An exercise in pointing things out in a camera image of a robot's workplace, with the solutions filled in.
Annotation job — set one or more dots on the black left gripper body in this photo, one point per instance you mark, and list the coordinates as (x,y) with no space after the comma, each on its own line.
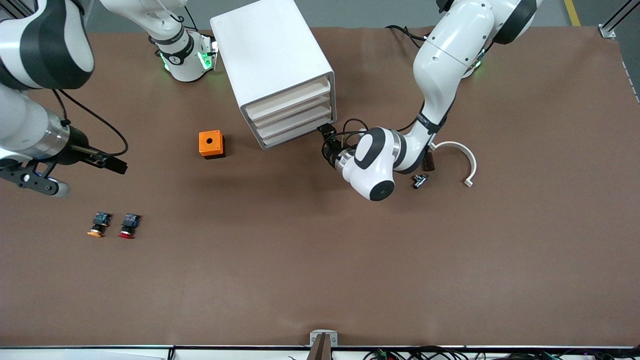
(333,153)

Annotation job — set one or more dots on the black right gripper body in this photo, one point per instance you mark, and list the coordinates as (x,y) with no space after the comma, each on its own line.
(76,146)

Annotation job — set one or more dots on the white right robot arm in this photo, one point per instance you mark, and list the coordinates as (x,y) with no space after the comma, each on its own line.
(30,45)

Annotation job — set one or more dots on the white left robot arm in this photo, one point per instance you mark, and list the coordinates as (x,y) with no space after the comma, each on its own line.
(450,50)

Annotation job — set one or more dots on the yellow push button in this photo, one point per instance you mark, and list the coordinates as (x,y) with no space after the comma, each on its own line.
(99,223)

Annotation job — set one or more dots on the red push button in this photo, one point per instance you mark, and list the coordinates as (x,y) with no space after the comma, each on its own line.
(129,226)

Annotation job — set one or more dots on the orange button box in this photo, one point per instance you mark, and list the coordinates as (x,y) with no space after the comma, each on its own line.
(210,142)

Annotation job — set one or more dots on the brown terminal block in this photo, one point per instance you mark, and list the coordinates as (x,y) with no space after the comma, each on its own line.
(430,164)

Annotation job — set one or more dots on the brown table cover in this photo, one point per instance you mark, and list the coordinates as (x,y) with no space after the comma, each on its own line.
(320,280)

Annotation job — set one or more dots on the white curved bracket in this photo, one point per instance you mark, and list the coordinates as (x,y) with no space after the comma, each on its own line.
(462,149)

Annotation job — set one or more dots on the grey metal bracket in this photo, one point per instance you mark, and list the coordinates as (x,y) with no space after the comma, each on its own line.
(324,335)

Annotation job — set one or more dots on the brown metal post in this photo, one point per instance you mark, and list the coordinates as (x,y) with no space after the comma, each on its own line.
(320,350)

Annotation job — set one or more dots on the aluminium frame profile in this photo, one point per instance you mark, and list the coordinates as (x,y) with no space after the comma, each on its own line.
(607,31)

